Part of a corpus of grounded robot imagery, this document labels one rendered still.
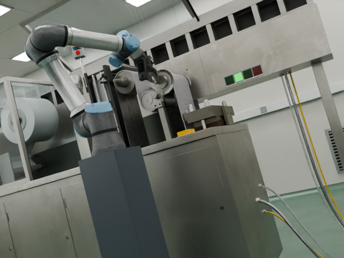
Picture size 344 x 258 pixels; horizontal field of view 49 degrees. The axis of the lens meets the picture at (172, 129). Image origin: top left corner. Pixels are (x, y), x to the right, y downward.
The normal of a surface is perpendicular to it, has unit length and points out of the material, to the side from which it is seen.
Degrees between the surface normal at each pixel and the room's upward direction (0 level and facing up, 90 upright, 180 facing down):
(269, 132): 90
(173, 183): 90
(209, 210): 90
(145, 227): 90
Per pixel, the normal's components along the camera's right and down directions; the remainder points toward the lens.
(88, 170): -0.45, 0.05
